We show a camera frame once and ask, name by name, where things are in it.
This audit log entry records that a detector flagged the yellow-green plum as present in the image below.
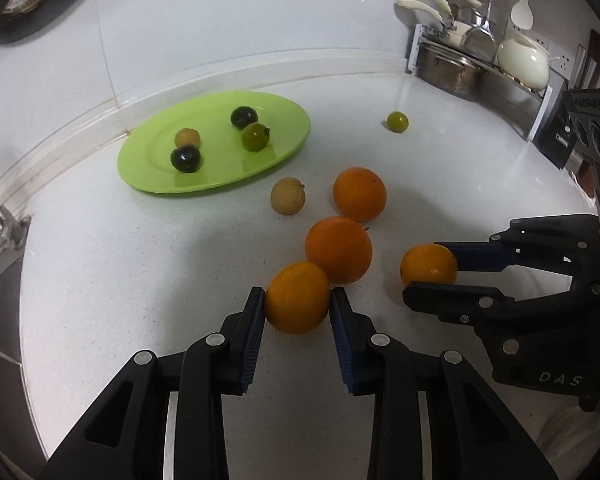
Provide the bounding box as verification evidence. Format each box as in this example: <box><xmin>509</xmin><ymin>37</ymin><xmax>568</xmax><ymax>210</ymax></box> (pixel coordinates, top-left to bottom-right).
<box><xmin>386</xmin><ymin>112</ymin><xmax>410</xmax><ymax>133</ymax></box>

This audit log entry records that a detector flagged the metal dish rack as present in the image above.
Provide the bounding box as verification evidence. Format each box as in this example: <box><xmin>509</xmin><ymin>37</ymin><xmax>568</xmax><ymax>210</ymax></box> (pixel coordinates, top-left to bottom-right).
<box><xmin>406</xmin><ymin>24</ymin><xmax>555</xmax><ymax>141</ymax></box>

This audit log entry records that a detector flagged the large orange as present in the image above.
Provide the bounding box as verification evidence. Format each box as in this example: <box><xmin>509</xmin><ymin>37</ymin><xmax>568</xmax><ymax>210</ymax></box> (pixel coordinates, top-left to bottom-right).
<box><xmin>332</xmin><ymin>167</ymin><xmax>388</xmax><ymax>222</ymax></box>

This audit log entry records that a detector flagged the white rice paddle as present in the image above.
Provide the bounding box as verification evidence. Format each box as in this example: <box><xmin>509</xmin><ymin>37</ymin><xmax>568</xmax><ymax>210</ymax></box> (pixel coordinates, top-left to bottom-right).
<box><xmin>509</xmin><ymin>0</ymin><xmax>533</xmax><ymax>30</ymax></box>

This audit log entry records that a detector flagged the green plastic plate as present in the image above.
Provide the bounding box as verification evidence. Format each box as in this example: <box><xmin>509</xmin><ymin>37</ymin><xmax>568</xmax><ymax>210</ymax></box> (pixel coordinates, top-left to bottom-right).
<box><xmin>117</xmin><ymin>91</ymin><xmax>311</xmax><ymax>194</ymax></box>

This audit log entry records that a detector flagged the small chrome faucet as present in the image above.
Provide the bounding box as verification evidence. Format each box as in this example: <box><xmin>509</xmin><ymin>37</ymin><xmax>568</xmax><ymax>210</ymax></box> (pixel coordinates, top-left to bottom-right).
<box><xmin>0</xmin><ymin>204</ymin><xmax>31</xmax><ymax>250</ymax></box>

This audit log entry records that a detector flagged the small front orange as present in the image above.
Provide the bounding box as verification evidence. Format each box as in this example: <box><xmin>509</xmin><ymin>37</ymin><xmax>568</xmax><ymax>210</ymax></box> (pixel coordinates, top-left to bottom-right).
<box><xmin>399</xmin><ymin>244</ymin><xmax>458</xmax><ymax>286</ymax></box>

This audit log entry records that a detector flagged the green plum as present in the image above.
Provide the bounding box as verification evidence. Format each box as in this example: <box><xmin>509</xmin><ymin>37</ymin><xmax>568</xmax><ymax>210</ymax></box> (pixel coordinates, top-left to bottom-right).
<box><xmin>240</xmin><ymin>122</ymin><xmax>271</xmax><ymax>152</ymax></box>

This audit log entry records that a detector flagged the tan longan fruit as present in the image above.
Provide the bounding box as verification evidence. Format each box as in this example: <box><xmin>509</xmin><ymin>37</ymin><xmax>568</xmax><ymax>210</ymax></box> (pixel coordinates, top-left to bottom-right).
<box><xmin>271</xmin><ymin>177</ymin><xmax>306</xmax><ymax>216</ymax></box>

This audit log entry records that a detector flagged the dark plum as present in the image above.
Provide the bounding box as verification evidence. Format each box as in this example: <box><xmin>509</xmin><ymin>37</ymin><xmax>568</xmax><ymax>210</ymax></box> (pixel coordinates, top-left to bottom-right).
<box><xmin>230</xmin><ymin>106</ymin><xmax>259</xmax><ymax>130</ymax></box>
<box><xmin>170</xmin><ymin>144</ymin><xmax>201</xmax><ymax>174</ymax></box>

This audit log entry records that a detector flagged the yellowish longan fruit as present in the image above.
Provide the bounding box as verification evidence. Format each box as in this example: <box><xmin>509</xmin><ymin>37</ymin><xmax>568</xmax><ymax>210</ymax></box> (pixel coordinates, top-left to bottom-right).
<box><xmin>174</xmin><ymin>128</ymin><xmax>201</xmax><ymax>148</ymax></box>

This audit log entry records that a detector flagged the steel pot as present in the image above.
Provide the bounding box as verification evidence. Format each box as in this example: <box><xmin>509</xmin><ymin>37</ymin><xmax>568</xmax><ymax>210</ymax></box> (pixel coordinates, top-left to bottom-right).
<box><xmin>416</xmin><ymin>44</ymin><xmax>486</xmax><ymax>102</ymax></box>

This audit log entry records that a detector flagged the white ceramic teapot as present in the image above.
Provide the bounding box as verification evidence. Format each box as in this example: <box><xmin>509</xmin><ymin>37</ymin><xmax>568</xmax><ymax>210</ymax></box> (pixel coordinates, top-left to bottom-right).
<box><xmin>495</xmin><ymin>29</ymin><xmax>558</xmax><ymax>92</ymax></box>

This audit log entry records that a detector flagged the small orange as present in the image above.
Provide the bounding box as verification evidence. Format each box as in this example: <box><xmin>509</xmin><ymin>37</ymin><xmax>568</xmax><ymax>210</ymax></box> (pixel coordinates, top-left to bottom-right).
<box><xmin>265</xmin><ymin>261</ymin><xmax>330</xmax><ymax>335</ymax></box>
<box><xmin>399</xmin><ymin>244</ymin><xmax>458</xmax><ymax>286</ymax></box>

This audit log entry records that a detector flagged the steel ladle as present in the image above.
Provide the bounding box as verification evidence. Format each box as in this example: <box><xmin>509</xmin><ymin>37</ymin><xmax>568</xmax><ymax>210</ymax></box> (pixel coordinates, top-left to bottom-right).
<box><xmin>460</xmin><ymin>0</ymin><xmax>498</xmax><ymax>63</ymax></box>

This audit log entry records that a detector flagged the steel sink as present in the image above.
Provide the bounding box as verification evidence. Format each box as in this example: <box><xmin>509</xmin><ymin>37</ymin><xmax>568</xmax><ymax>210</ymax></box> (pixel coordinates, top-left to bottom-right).
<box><xmin>0</xmin><ymin>252</ymin><xmax>45</xmax><ymax>469</ymax></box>

